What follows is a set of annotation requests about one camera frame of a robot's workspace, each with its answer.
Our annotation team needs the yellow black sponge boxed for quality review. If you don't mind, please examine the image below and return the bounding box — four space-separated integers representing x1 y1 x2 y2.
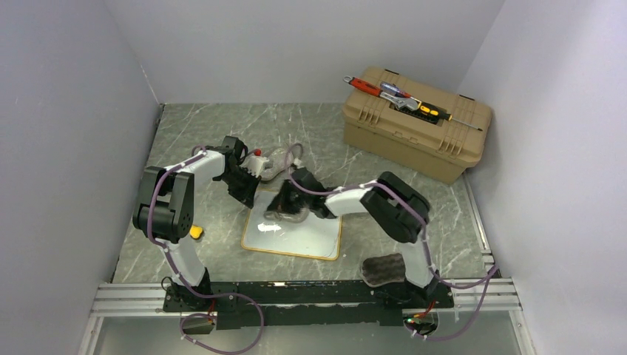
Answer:
189 225 204 240

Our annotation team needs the dark wavy foam sponge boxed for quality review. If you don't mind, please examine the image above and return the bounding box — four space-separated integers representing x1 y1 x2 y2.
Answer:
359 253 405 288

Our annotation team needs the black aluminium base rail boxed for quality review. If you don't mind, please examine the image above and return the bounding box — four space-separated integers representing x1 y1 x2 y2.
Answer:
90 279 523 330

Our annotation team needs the yellow black screwdriver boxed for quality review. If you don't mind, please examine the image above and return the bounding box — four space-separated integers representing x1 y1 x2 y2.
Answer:
418 101 484 132

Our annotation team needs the tan plastic toolbox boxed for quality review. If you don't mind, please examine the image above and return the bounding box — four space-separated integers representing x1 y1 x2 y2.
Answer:
342 67 493 184

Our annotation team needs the yellow framed whiteboard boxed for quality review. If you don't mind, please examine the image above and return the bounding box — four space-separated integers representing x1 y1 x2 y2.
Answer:
241 189 342 260

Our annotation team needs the red handled adjustable wrench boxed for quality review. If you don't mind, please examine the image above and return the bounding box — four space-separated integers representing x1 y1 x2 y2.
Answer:
343 76 420 111

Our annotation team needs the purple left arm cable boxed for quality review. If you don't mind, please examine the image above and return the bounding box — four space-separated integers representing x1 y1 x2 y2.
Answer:
146 144 265 355

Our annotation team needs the grey blue scrubbing sponge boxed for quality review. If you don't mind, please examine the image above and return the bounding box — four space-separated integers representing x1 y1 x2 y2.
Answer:
263 208 310 224

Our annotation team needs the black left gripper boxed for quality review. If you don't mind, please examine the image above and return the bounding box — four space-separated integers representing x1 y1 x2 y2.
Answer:
219 168 262 209

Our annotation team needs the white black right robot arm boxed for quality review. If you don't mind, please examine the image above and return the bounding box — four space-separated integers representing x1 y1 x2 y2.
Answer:
264 167 438 307

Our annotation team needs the grey silver scrubbing sponge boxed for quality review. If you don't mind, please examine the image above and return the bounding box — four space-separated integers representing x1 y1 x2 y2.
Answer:
260 148 302 183

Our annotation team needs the blue red screwdriver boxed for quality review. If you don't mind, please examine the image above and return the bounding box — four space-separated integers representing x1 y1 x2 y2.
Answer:
380 81 413 99

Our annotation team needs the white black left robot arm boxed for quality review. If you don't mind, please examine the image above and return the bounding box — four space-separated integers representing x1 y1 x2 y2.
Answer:
132 136 264 311

